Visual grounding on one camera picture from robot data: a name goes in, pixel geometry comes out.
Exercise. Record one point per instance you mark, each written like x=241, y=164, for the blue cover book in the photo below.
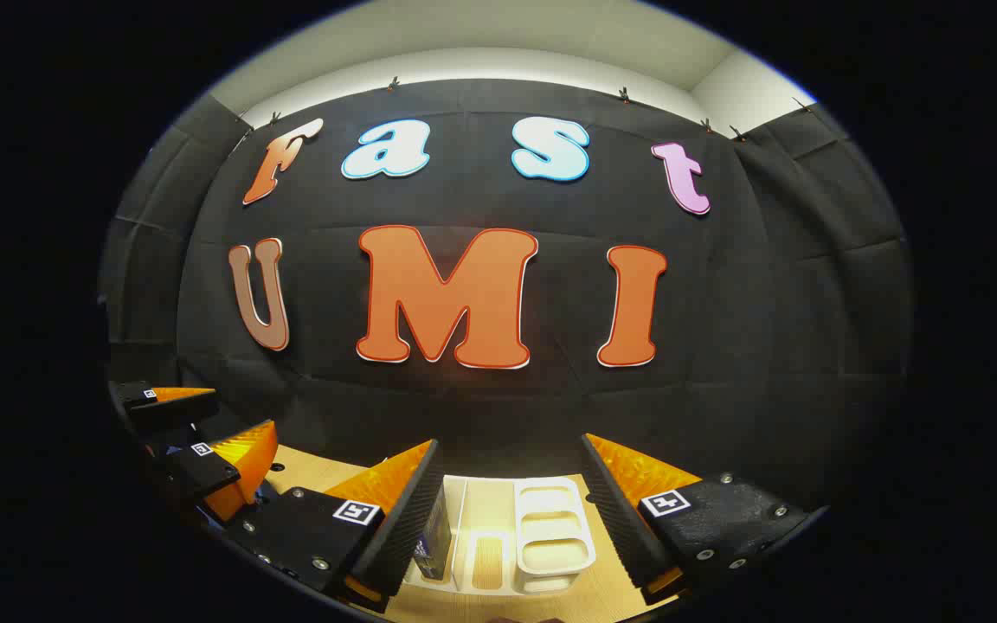
x=435, y=545

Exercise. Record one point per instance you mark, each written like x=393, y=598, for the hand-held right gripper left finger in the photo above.
x=408, y=519

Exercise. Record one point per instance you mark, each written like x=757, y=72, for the white bookshelf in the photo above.
x=550, y=536

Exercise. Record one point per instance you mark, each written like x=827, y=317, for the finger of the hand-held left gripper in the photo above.
x=170, y=407
x=204, y=472

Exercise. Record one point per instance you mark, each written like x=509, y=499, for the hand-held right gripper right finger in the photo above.
x=615, y=510

